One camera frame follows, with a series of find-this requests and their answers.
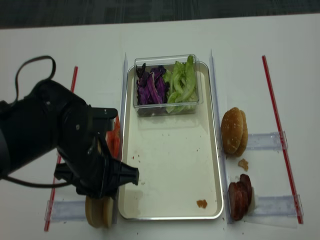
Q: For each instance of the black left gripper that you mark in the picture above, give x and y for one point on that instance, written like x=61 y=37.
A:
x=86 y=157

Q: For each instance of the bun slice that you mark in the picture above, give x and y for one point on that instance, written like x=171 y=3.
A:
x=108 y=204
x=94 y=212

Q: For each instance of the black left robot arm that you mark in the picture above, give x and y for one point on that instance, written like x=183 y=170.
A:
x=50 y=118

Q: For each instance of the red tomato slices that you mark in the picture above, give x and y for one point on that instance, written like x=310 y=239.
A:
x=113 y=138

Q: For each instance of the green lettuce leaves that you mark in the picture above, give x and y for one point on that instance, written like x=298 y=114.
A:
x=182 y=96

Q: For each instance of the bread crumb on table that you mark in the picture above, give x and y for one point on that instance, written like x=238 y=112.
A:
x=243 y=163

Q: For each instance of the clear holder under patties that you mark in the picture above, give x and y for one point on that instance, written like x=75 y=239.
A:
x=267 y=206

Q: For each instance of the cream metal tray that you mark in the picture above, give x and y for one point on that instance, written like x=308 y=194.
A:
x=177 y=159

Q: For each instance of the brown crumb on tray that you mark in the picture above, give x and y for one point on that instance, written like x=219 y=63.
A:
x=202 y=203

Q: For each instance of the left red strip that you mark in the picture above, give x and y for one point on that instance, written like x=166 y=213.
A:
x=73 y=80

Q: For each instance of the red strip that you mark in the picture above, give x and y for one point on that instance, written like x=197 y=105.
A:
x=73 y=80
x=296 y=198

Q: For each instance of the purple cabbage leaves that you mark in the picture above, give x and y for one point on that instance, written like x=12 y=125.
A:
x=152 y=85

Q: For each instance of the clear plastic salad box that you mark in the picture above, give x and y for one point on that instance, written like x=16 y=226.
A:
x=167 y=62

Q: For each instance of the dark sausage patty front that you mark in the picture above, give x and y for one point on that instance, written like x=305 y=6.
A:
x=236 y=201

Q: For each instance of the dark sausage patty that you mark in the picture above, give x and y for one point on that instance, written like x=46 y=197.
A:
x=236 y=201
x=245 y=179
x=243 y=192

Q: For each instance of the sesame top bun front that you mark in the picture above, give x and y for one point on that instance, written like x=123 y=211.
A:
x=232 y=128

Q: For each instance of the sesame bun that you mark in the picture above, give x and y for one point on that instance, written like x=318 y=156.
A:
x=244 y=139
x=232 y=128

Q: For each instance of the sesame top bun rear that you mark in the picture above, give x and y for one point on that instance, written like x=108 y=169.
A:
x=244 y=139

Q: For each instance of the dark sausage patty rear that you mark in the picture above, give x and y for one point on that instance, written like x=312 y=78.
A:
x=245 y=179

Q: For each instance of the dark sausage patty middle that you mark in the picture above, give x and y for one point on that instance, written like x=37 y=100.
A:
x=243 y=192

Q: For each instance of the clear holder under top buns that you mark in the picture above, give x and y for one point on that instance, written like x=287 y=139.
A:
x=267 y=141

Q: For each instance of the right red strip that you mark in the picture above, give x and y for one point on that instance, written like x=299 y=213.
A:
x=296 y=198

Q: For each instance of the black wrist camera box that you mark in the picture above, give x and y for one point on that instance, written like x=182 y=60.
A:
x=103 y=119

